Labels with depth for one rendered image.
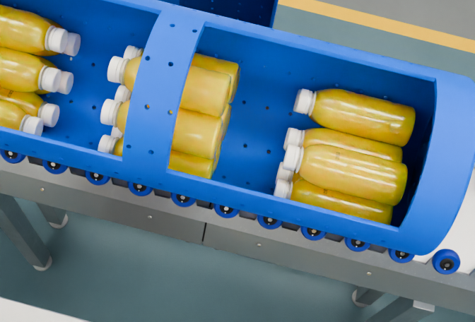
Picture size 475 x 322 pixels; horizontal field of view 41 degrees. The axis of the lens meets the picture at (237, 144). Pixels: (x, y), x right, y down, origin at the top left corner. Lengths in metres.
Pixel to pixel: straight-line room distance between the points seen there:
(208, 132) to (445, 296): 0.54
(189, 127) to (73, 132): 0.27
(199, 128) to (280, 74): 0.23
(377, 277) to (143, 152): 0.50
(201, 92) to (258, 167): 0.23
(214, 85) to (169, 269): 1.17
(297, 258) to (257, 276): 0.89
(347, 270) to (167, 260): 0.97
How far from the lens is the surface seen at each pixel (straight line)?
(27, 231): 1.78
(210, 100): 0.94
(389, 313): 1.62
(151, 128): 0.88
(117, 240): 2.07
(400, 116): 1.02
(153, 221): 1.17
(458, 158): 0.90
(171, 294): 2.02
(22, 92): 1.10
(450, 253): 1.12
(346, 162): 0.95
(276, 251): 1.16
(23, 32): 1.07
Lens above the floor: 1.97
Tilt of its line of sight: 64 degrees down
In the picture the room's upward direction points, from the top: 10 degrees clockwise
